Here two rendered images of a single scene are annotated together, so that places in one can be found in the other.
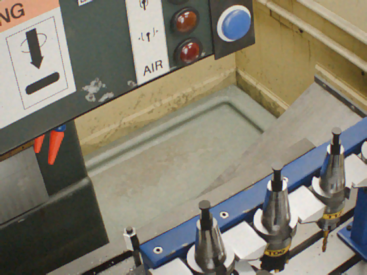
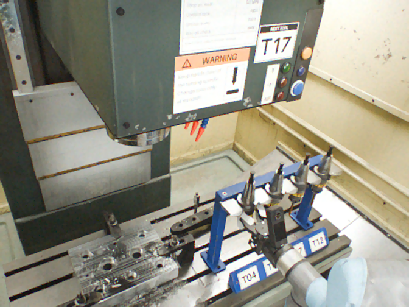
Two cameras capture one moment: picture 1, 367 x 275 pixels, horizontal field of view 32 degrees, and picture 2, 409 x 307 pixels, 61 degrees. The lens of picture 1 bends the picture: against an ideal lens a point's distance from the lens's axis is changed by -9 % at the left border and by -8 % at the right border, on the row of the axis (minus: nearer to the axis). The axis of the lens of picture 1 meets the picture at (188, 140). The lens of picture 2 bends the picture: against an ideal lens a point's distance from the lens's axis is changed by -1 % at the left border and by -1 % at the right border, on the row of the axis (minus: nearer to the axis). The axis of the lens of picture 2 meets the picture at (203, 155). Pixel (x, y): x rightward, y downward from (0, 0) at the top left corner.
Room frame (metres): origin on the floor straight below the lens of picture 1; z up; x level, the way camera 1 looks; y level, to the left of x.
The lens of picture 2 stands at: (-0.21, 0.21, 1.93)
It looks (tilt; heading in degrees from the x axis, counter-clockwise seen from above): 35 degrees down; 354
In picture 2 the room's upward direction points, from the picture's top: 6 degrees clockwise
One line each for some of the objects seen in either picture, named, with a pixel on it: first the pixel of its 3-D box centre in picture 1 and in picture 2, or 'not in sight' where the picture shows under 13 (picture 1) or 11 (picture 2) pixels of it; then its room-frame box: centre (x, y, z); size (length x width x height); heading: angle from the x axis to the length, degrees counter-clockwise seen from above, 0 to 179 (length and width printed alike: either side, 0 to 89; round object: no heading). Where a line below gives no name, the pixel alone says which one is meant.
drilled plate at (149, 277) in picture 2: not in sight; (122, 263); (0.52, 0.37, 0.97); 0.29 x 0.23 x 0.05; 119
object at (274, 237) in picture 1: (275, 224); (274, 191); (0.62, -0.11, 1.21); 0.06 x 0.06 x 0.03
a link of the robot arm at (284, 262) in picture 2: not in sight; (291, 262); (0.39, -0.11, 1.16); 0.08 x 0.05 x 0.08; 119
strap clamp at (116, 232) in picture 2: not in sight; (112, 228); (0.66, 0.43, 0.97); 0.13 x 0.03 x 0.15; 29
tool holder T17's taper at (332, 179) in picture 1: (333, 165); (302, 171); (0.67, -0.20, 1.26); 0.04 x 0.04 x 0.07
